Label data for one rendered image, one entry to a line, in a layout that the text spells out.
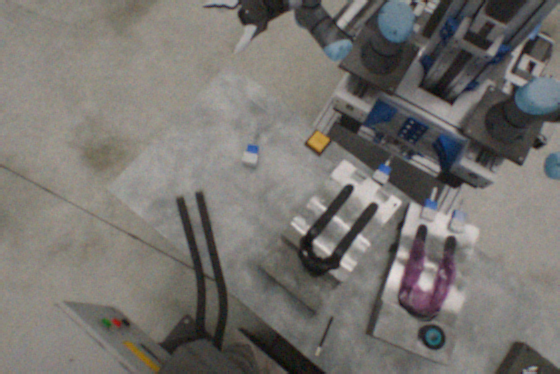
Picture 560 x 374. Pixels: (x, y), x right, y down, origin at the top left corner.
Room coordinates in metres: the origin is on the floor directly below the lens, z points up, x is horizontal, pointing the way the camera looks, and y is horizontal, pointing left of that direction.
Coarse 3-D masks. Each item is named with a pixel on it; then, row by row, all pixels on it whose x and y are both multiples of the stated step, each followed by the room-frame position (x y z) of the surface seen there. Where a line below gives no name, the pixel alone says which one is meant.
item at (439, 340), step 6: (426, 324) 0.08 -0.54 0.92; (432, 324) 0.08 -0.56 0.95; (420, 330) 0.06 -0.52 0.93; (426, 330) 0.06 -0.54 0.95; (432, 330) 0.06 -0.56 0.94; (438, 330) 0.07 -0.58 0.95; (420, 336) 0.04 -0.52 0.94; (426, 336) 0.04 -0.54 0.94; (438, 336) 0.05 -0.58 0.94; (444, 336) 0.05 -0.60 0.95; (420, 342) 0.02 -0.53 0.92; (426, 342) 0.02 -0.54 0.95; (432, 342) 0.03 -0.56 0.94; (438, 342) 0.03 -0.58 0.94; (444, 342) 0.03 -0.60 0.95; (426, 348) 0.01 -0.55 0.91; (432, 348) 0.01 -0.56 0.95; (438, 348) 0.01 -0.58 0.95
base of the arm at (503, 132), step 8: (496, 104) 0.83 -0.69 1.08; (504, 104) 0.80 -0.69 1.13; (488, 112) 0.81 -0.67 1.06; (496, 112) 0.79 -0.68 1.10; (504, 112) 0.77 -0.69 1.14; (488, 120) 0.78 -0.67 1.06; (496, 120) 0.77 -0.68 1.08; (504, 120) 0.75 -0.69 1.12; (488, 128) 0.75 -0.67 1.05; (496, 128) 0.74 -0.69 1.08; (504, 128) 0.74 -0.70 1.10; (512, 128) 0.73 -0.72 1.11; (520, 128) 0.73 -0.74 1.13; (528, 128) 0.74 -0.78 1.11; (496, 136) 0.72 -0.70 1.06; (504, 136) 0.72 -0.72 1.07; (512, 136) 0.72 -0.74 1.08; (520, 136) 0.73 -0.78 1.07
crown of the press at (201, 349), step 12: (180, 348) -0.03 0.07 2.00; (192, 348) -0.03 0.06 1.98; (204, 348) -0.04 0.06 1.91; (168, 360) -0.05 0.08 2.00; (180, 360) -0.05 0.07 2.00; (192, 360) -0.04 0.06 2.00; (204, 360) -0.04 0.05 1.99; (216, 360) -0.05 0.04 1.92; (228, 360) -0.05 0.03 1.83; (168, 372) -0.06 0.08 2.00; (180, 372) -0.06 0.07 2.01; (192, 372) -0.05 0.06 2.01; (204, 372) -0.05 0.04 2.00; (216, 372) -0.05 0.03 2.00; (228, 372) -0.06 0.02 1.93; (240, 372) -0.06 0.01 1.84
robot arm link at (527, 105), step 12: (528, 84) 0.81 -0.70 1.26; (540, 84) 0.81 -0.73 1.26; (552, 84) 0.82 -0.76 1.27; (516, 96) 0.79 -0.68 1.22; (528, 96) 0.77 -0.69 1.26; (540, 96) 0.77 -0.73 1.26; (552, 96) 0.78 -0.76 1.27; (504, 108) 0.79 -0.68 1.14; (516, 108) 0.76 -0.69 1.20; (528, 108) 0.74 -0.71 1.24; (540, 108) 0.73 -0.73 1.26; (552, 108) 0.74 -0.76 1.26; (516, 120) 0.74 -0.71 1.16; (528, 120) 0.73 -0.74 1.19; (540, 120) 0.73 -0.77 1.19; (552, 120) 0.73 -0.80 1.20
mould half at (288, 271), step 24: (336, 192) 0.49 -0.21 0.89; (360, 192) 0.50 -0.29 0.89; (312, 216) 0.38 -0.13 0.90; (336, 216) 0.40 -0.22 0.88; (384, 216) 0.43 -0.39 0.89; (288, 240) 0.28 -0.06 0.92; (336, 240) 0.31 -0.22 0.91; (360, 240) 0.33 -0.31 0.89; (264, 264) 0.20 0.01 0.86; (288, 264) 0.21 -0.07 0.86; (288, 288) 0.13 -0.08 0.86; (312, 288) 0.14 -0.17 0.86
